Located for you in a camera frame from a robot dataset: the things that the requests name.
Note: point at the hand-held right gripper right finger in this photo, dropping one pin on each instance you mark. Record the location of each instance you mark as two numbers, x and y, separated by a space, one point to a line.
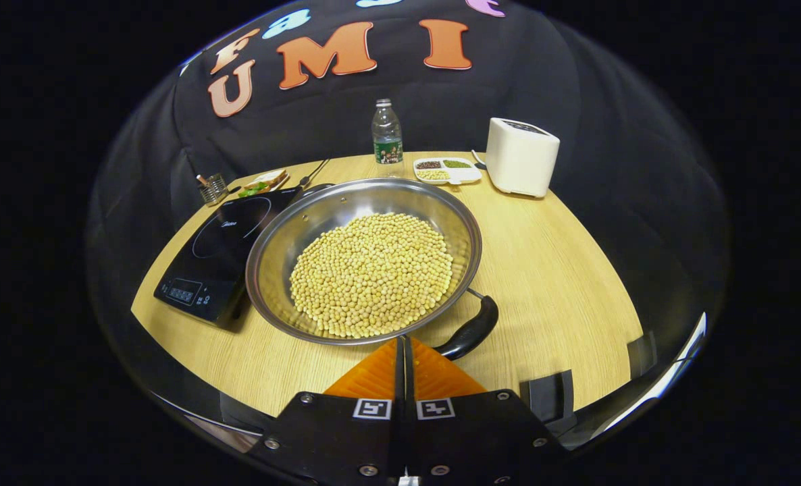
481 432

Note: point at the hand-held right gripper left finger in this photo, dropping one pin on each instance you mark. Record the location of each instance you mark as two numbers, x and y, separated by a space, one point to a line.
333 432

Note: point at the black induction cooktop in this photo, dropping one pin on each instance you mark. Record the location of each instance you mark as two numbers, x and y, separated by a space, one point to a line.
218 256

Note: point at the pile of yellow soybeans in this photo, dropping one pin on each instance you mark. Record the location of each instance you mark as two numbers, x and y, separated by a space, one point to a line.
373 277

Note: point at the white divided plate of beans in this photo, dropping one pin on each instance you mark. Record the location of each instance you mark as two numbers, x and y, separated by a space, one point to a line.
464 174

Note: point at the plate with sandwich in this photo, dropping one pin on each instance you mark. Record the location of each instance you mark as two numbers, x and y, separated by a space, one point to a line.
265 182

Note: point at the small glass jar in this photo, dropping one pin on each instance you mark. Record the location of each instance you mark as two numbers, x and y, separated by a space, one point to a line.
213 190

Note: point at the white toaster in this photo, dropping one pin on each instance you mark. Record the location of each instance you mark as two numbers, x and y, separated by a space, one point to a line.
519 162

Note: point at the clear plastic water bottle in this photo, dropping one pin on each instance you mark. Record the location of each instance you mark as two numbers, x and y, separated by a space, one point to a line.
387 135

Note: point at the black backdrop cloth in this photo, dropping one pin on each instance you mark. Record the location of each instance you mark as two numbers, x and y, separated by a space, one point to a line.
576 135

